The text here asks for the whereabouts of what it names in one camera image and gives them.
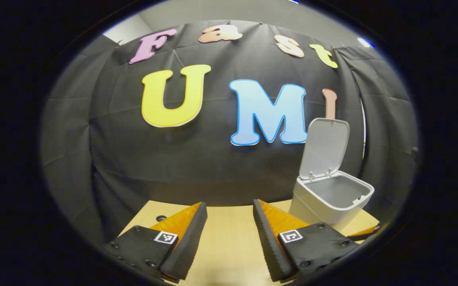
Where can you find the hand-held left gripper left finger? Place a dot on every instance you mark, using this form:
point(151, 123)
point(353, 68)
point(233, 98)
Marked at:
point(187, 246)

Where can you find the white desktop garbage bin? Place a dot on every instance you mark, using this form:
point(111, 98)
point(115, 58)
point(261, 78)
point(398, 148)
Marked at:
point(324, 147)

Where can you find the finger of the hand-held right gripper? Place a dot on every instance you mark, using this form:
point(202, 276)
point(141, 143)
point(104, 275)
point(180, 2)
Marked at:
point(364, 233)

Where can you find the black backdrop cloth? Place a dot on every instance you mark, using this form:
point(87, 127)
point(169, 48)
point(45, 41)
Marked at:
point(197, 167)

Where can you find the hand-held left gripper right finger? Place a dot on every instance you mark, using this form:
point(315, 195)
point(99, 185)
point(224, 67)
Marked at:
point(270, 246)

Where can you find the wooden desktop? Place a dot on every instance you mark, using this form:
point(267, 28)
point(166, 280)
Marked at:
point(229, 242)

